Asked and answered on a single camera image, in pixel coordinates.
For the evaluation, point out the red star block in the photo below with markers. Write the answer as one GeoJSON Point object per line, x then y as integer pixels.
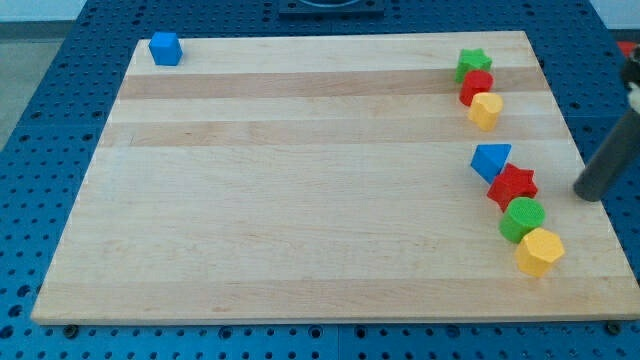
{"type": "Point", "coordinates": [511, 183]}

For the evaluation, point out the wooden board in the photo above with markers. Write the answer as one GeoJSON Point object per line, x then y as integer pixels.
{"type": "Point", "coordinates": [325, 180]}

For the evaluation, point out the yellow hexagon block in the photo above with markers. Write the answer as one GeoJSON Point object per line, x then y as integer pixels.
{"type": "Point", "coordinates": [538, 251]}

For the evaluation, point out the green cylinder block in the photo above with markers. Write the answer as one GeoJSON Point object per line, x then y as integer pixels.
{"type": "Point", "coordinates": [522, 215]}

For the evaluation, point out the blue triangle block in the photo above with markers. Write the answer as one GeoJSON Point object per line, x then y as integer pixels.
{"type": "Point", "coordinates": [489, 160]}

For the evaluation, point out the red cylinder block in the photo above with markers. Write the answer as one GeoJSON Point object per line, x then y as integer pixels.
{"type": "Point", "coordinates": [474, 82]}

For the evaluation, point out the blue cube block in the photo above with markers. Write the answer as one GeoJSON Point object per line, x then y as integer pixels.
{"type": "Point", "coordinates": [165, 49]}

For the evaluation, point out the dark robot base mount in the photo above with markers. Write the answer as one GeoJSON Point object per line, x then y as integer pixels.
{"type": "Point", "coordinates": [291, 8]}

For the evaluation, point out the green star block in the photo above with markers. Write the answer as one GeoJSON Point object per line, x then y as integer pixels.
{"type": "Point", "coordinates": [471, 59]}

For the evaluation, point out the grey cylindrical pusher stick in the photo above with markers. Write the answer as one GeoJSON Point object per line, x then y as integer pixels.
{"type": "Point", "coordinates": [616, 153]}

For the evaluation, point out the yellow heart block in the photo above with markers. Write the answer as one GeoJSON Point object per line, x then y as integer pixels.
{"type": "Point", "coordinates": [485, 110]}

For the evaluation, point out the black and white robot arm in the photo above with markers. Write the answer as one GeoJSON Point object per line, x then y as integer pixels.
{"type": "Point", "coordinates": [630, 77]}

